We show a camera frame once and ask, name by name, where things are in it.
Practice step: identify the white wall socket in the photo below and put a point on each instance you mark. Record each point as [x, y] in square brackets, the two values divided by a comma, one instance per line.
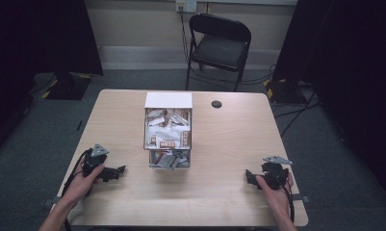
[186, 5]

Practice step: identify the person's right hand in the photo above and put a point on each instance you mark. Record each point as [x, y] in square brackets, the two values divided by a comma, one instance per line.
[277, 199]

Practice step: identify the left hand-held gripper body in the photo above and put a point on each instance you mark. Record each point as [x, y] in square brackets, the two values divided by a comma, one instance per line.
[92, 162]

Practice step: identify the pile of grey packets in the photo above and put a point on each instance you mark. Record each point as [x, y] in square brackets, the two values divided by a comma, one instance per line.
[169, 159]

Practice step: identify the grey table clamp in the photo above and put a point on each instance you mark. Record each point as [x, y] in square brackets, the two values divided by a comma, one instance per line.
[51, 201]
[301, 198]

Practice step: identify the person's left hand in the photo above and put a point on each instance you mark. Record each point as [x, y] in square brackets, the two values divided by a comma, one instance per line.
[80, 187]

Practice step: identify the black stand base yellow stripes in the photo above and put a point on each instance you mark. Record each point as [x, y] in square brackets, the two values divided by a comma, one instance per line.
[67, 86]
[285, 91]

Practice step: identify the black curtain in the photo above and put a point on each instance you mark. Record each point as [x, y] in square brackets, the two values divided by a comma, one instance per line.
[30, 48]
[347, 80]

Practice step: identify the black folding chair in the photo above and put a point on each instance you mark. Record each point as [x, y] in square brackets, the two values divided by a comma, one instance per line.
[221, 48]

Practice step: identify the clear drawer with white packets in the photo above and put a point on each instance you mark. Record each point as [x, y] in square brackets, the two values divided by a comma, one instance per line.
[146, 128]

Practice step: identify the clear drawer with grey packets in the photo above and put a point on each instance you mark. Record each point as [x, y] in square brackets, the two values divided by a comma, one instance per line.
[152, 159]

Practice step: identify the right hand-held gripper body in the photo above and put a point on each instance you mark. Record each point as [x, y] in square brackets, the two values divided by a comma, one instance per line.
[275, 174]

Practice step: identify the white box of packets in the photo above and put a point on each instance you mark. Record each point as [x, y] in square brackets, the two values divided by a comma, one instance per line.
[168, 100]

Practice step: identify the black round table grommet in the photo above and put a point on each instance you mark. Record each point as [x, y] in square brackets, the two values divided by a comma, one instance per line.
[216, 104]

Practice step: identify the pile of white brown packets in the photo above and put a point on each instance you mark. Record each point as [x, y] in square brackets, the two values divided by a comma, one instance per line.
[168, 130]

